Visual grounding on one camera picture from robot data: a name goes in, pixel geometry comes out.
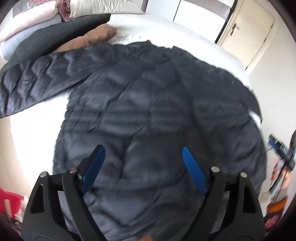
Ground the pink folded quilt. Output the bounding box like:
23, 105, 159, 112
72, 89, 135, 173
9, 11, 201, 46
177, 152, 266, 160
1, 1, 58, 42

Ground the dark navy puffer jacket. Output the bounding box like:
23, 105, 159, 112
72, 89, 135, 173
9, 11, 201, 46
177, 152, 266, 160
1, 42, 266, 240

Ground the white bed mattress sheet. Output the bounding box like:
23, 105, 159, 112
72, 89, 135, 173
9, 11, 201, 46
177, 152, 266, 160
1, 15, 251, 196

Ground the person right hand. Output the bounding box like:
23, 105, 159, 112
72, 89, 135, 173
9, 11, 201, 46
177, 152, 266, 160
270, 159, 291, 193

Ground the white cream pillow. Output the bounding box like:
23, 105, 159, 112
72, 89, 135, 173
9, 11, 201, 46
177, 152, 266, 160
70, 0, 144, 18

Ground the brown fur hood trim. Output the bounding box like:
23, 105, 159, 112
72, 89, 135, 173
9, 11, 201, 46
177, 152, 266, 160
53, 24, 117, 53

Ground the red bag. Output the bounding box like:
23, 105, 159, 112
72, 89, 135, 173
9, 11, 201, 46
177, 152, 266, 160
0, 188, 23, 218

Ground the cream bedroom door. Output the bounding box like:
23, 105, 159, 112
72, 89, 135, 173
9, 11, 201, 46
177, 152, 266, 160
218, 1, 276, 70

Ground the dark green coat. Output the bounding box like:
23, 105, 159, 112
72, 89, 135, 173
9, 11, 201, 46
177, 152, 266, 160
1, 14, 111, 73

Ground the maroon striped pillow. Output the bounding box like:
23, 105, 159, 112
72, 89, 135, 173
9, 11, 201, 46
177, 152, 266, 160
27, 0, 73, 22

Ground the door handle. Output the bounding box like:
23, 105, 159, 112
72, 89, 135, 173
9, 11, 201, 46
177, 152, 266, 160
230, 23, 239, 36

